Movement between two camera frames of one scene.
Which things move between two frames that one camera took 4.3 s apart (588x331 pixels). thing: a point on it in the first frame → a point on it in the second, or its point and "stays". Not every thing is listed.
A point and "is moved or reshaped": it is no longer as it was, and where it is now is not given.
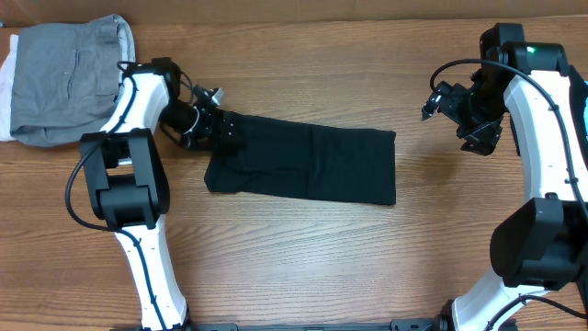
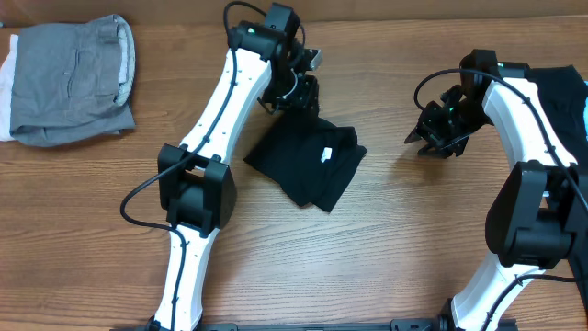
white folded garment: x=6 y=88 stays
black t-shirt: x=266 y=155 is moved or reshaped
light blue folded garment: x=585 y=111 stays
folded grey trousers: x=66 y=78 stays
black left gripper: x=211 y=131 → x=302 y=100
